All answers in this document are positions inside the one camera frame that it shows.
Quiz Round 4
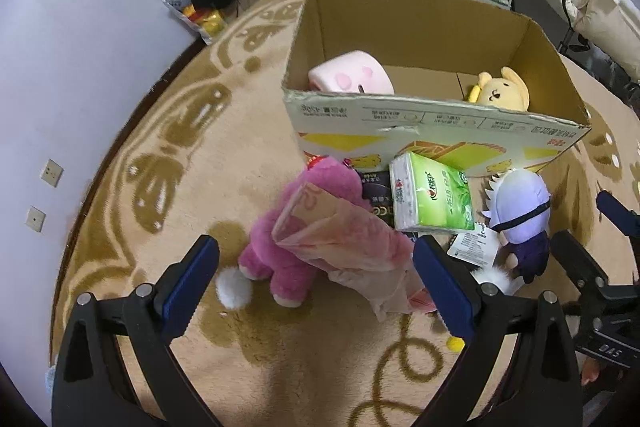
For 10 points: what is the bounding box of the plastic bag of snacks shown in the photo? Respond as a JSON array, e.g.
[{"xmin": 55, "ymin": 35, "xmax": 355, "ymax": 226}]
[{"xmin": 162, "ymin": 0, "xmax": 227, "ymax": 46}]

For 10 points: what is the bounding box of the white wall socket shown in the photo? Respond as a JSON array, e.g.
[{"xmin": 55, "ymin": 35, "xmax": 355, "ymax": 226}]
[
  {"xmin": 26, "ymin": 206, "xmax": 47, "ymax": 233},
  {"xmin": 41, "ymin": 159, "xmax": 64, "ymax": 188}
]

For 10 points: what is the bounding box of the pink tissue packet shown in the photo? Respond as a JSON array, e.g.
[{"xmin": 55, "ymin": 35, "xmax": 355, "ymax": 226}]
[{"xmin": 271, "ymin": 183, "xmax": 441, "ymax": 322}]

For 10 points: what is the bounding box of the large cardboard box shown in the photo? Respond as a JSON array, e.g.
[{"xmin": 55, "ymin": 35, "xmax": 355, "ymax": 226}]
[{"xmin": 281, "ymin": 0, "xmax": 594, "ymax": 178}]

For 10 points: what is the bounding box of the pale pink plush toy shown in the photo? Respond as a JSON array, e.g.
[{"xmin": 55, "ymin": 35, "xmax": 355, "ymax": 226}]
[{"xmin": 307, "ymin": 50, "xmax": 396, "ymax": 96}]

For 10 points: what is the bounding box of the green tissue pack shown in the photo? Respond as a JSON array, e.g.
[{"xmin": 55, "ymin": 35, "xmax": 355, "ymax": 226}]
[{"xmin": 389, "ymin": 152, "xmax": 476, "ymax": 233}]

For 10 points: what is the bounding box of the white paper tag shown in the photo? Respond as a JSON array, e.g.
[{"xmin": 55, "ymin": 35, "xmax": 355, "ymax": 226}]
[{"xmin": 446, "ymin": 231, "xmax": 499, "ymax": 269}]

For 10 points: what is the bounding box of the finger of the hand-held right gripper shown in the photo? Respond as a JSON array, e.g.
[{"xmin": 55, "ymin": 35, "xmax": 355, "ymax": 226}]
[
  {"xmin": 596, "ymin": 190, "xmax": 640, "ymax": 239},
  {"xmin": 549, "ymin": 230, "xmax": 612, "ymax": 304}
]

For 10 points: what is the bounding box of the black packet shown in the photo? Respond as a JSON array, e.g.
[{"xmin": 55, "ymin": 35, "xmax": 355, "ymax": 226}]
[{"xmin": 356, "ymin": 169, "xmax": 419, "ymax": 244}]

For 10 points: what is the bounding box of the yellow plush toy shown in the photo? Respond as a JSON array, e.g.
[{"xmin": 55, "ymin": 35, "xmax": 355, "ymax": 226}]
[{"xmin": 467, "ymin": 67, "xmax": 531, "ymax": 112}]

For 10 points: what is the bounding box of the beige patterned rug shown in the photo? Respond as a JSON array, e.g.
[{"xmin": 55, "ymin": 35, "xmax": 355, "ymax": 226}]
[{"xmin": 50, "ymin": 0, "xmax": 640, "ymax": 427}]

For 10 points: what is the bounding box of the pink bear plush toy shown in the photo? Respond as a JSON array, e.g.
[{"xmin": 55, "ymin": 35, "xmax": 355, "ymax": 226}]
[{"xmin": 237, "ymin": 156, "xmax": 417, "ymax": 309}]

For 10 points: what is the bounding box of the white fluffy pompom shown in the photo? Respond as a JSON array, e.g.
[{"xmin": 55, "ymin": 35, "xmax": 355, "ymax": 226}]
[
  {"xmin": 470, "ymin": 266, "xmax": 514, "ymax": 296},
  {"xmin": 215, "ymin": 268, "xmax": 254, "ymax": 311}
]

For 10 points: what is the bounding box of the person's right hand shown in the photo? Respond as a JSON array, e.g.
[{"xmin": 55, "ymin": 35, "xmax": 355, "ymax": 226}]
[{"xmin": 580, "ymin": 353, "xmax": 602, "ymax": 386}]

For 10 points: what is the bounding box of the white-haired purple plush doll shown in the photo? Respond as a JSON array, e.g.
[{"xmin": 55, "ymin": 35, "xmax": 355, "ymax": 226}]
[{"xmin": 480, "ymin": 168, "xmax": 553, "ymax": 284}]

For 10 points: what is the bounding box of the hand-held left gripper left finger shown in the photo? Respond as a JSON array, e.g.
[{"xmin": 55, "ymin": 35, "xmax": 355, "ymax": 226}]
[{"xmin": 51, "ymin": 234, "xmax": 223, "ymax": 427}]

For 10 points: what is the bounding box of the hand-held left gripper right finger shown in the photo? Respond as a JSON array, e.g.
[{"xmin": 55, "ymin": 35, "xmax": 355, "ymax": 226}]
[{"xmin": 412, "ymin": 234, "xmax": 585, "ymax": 427}]

